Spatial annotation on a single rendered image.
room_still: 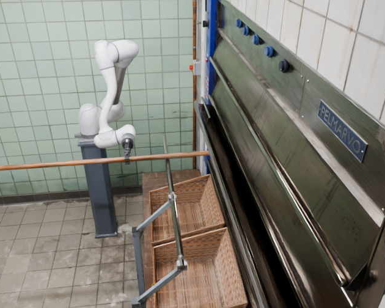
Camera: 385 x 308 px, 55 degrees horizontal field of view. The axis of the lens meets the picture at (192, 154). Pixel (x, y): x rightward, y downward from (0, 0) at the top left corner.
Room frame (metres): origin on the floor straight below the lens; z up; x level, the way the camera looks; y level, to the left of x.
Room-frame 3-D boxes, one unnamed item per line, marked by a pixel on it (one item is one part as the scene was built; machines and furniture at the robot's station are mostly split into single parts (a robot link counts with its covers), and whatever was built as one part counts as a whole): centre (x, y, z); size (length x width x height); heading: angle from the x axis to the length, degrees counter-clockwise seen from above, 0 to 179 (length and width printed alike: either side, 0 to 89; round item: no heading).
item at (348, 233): (1.47, -0.28, 1.80); 1.79 x 0.11 x 0.19; 8
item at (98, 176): (2.61, 0.81, 0.50); 0.21 x 0.21 x 1.00; 9
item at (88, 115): (2.61, 0.80, 1.17); 0.18 x 0.16 x 0.22; 135
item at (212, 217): (2.00, 0.06, 0.72); 0.56 x 0.49 x 0.28; 7
